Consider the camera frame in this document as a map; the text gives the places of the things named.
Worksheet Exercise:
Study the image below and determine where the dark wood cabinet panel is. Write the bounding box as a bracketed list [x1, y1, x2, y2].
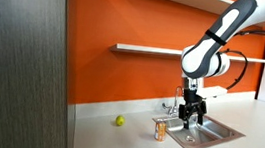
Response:
[0, 0, 86, 148]

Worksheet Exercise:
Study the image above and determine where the orange soda can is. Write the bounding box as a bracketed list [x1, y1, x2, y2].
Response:
[153, 118, 168, 143]

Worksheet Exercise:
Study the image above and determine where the chrome faucet with handles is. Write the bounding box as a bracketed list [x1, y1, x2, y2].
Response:
[160, 84, 186, 120]

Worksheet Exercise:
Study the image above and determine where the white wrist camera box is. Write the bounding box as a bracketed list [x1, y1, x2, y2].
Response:
[199, 84, 229, 102]

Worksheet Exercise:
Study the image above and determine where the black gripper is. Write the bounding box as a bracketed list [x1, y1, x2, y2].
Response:
[177, 87, 210, 133]

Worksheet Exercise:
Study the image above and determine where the green lime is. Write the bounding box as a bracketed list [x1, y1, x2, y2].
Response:
[114, 113, 127, 128]

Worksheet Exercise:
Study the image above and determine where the stainless steel sink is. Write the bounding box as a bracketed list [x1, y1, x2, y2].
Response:
[148, 106, 248, 148]

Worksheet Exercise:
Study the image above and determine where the thin white wall shelf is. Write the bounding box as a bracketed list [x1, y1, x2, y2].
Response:
[108, 40, 265, 70]

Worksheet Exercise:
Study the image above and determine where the white backsplash strip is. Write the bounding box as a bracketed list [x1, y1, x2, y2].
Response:
[72, 70, 257, 140]

